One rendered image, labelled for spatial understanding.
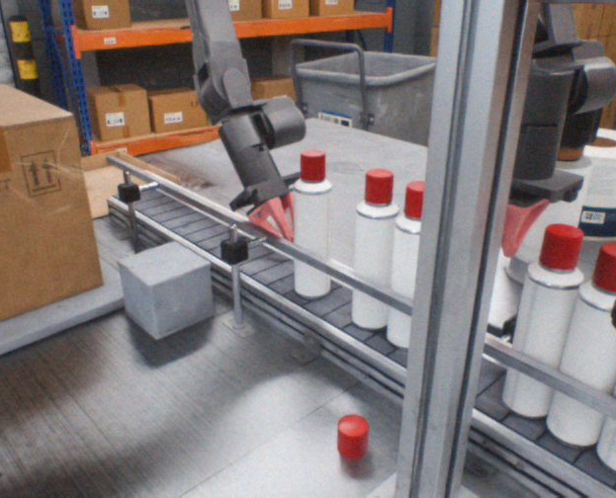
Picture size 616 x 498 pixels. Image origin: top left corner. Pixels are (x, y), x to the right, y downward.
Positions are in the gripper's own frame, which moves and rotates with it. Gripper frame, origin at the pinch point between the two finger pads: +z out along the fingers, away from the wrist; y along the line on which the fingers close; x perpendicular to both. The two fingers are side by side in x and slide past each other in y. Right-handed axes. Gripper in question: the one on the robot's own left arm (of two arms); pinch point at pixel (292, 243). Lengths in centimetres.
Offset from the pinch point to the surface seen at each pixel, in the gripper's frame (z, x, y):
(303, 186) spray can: -5.2, -10.3, -1.9
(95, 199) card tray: -32, 55, -3
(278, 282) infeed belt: 4.0, 4.4, -2.1
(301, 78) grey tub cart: -99, 152, 162
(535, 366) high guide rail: 23.1, -31.7, -3.4
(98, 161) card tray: -46, 70, 7
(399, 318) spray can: 14.9, -15.8, -1.9
